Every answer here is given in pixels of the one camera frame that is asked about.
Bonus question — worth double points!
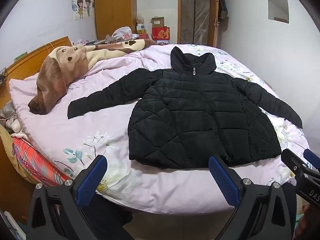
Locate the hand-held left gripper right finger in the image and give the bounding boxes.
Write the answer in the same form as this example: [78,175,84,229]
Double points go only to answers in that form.
[208,155,299,240]

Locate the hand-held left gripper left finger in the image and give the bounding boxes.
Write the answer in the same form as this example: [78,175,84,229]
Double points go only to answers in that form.
[26,154,125,240]

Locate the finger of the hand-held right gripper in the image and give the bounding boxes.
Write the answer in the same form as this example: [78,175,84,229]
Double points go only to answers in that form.
[280,149,310,178]
[303,149,320,173]

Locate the black puffer jacket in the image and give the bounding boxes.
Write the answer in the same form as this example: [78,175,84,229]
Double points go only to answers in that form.
[67,46,303,169]

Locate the grey and white clothes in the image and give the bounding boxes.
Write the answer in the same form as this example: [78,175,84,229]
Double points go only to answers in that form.
[0,100,24,134]

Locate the person's right hand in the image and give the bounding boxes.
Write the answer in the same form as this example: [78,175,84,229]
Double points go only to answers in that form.
[294,202,320,240]

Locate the pink floral quilt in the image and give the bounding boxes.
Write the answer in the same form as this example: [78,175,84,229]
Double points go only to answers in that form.
[9,44,310,214]

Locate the red plaid pillow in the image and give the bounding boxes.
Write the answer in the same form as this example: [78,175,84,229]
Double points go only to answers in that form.
[10,136,75,185]

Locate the brown dog print blanket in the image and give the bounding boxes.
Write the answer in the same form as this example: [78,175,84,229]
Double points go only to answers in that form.
[28,39,157,115]

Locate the pink pillow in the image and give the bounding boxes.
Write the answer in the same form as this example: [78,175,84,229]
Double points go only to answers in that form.
[9,76,40,110]

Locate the wooden bed headboard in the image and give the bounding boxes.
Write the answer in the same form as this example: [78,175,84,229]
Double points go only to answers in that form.
[0,36,73,224]

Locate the open wooden door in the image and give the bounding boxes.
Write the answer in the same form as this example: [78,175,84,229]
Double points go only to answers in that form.
[212,0,221,48]

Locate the white plastic bag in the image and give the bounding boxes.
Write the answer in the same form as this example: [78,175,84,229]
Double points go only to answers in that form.
[112,27,133,40]

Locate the red gift box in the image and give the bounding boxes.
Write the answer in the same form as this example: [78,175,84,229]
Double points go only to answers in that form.
[152,27,171,42]

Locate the hanging dark bag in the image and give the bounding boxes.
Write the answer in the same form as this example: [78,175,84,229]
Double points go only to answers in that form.
[218,0,229,20]

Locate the brown cardboard box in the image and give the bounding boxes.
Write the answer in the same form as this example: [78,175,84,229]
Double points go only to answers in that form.
[150,17,165,28]

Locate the wooden wardrobe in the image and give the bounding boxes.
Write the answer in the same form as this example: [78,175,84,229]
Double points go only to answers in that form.
[93,0,138,40]

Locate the cartoon couple wall sticker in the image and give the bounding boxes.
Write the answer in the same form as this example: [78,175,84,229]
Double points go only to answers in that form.
[51,0,95,22]

